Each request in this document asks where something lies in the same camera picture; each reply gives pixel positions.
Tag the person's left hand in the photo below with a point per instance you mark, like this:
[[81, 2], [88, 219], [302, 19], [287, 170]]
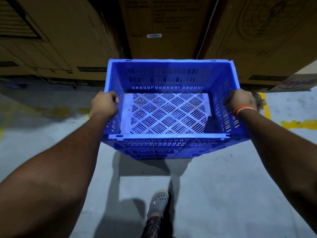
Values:
[[104, 105]]

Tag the person's right hand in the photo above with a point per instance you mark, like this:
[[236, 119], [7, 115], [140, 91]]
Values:
[[241, 99]]

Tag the person's right forearm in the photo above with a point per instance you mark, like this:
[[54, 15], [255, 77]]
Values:
[[284, 158]]

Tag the person's left forearm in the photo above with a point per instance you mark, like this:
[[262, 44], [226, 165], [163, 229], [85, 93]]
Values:
[[49, 183]]

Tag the person's left grey clog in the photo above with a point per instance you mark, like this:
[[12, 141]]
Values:
[[158, 203]]

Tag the orange wristband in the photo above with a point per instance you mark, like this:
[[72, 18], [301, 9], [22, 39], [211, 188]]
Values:
[[241, 109]]

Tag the cardboard box purple print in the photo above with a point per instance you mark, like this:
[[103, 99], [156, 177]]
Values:
[[297, 83]]

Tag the large cardboard box louvre print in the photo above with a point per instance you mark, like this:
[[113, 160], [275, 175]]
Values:
[[69, 42]]

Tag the dark blue pallet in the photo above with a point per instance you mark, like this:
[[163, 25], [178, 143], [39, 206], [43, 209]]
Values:
[[14, 85]]

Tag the dark plaid trousers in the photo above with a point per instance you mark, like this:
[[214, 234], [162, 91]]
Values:
[[152, 228]]

